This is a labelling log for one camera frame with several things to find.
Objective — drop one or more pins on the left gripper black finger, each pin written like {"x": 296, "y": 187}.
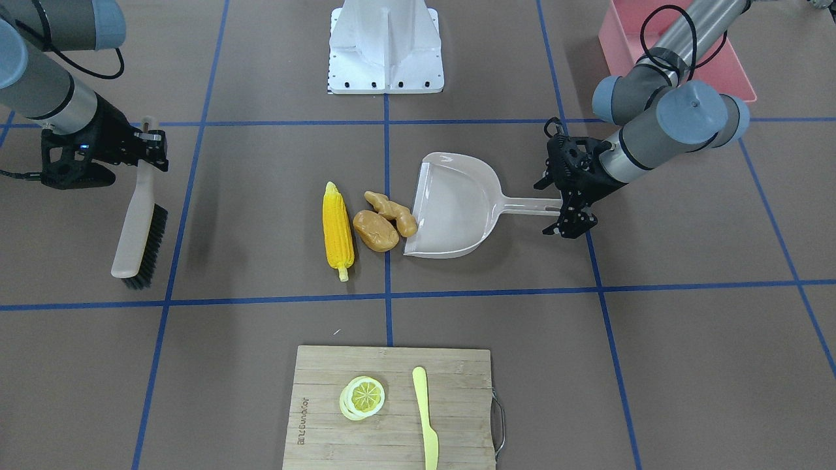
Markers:
{"x": 574, "y": 220}

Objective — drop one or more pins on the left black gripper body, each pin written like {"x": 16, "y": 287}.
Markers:
{"x": 593, "y": 177}

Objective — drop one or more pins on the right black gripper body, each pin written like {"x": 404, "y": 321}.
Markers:
{"x": 112, "y": 130}

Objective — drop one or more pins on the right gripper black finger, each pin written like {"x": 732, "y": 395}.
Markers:
{"x": 151, "y": 147}

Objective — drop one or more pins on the beige brush black bristles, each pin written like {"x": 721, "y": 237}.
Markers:
{"x": 141, "y": 234}

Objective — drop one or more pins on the beige plastic dustpan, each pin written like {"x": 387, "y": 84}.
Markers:
{"x": 458, "y": 202}

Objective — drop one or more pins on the tan toy ginger root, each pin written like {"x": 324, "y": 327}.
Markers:
{"x": 405, "y": 221}

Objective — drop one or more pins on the brown toy potato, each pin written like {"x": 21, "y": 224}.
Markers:
{"x": 376, "y": 232}

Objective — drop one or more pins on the yellow toy corn cob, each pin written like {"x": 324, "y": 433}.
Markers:
{"x": 337, "y": 235}

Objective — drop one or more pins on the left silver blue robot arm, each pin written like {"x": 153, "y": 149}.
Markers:
{"x": 661, "y": 111}

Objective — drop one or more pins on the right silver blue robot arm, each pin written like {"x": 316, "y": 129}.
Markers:
{"x": 37, "y": 79}

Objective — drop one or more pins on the pink plastic bin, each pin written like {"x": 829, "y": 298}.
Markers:
{"x": 626, "y": 23}

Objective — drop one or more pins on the bamboo cutting board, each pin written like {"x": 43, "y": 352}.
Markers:
{"x": 460, "y": 398}

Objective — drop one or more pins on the yellow plastic toy knife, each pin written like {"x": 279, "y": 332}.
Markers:
{"x": 430, "y": 440}

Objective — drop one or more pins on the yellow toy lemon slice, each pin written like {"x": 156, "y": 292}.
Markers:
{"x": 363, "y": 397}

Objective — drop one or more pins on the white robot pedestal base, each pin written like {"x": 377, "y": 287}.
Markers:
{"x": 385, "y": 47}

